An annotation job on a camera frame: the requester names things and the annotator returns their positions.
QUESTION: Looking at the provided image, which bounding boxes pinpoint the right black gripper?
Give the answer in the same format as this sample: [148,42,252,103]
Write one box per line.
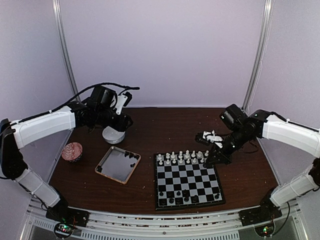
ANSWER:
[205,125,253,166]

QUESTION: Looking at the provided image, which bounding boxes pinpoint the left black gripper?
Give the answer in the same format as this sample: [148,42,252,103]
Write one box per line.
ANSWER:
[95,107,133,132]

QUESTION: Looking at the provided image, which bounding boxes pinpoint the black grey chessboard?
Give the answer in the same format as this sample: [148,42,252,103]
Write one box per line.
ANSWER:
[153,150,226,211]

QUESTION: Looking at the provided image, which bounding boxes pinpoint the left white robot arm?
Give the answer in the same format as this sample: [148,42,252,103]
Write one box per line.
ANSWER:
[0,82,133,222]

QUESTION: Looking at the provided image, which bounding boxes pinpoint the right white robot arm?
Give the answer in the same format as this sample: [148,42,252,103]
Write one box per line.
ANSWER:
[199,104,320,221]

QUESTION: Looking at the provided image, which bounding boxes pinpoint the white ceramic bowl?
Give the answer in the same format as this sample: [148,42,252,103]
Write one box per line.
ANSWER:
[102,126,126,145]

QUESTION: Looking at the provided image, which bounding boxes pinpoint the wooden rimmed black tray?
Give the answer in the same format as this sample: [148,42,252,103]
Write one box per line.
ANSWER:
[95,146,141,185]

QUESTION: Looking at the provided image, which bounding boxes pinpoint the red patterned bowl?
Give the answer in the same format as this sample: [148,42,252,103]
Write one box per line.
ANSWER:
[61,142,83,163]

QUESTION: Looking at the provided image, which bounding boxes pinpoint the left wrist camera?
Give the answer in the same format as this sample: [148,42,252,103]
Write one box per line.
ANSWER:
[114,91,133,115]

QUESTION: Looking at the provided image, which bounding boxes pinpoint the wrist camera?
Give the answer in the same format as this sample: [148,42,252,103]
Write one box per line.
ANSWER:
[195,130,223,148]
[114,91,133,115]

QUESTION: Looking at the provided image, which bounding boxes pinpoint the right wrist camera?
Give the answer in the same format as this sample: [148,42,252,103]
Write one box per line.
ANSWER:
[195,130,223,148]

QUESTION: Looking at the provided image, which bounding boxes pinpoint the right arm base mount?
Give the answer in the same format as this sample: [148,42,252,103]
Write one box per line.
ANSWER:
[238,206,282,238]

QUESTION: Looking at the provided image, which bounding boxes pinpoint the aluminium front rail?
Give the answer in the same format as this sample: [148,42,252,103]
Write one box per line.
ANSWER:
[19,196,308,240]

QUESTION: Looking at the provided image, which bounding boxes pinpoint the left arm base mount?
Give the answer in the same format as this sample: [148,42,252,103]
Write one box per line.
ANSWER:
[45,207,90,240]

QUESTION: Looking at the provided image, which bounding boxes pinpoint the left aluminium frame post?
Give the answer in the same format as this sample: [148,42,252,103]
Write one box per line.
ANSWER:
[52,0,79,95]

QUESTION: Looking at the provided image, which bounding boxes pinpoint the aluminium frame post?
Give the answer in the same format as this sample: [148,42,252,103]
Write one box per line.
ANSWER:
[52,0,79,95]
[242,0,274,113]

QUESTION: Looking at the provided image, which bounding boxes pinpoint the right aluminium frame post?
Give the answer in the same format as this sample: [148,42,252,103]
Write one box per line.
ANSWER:
[242,0,274,113]

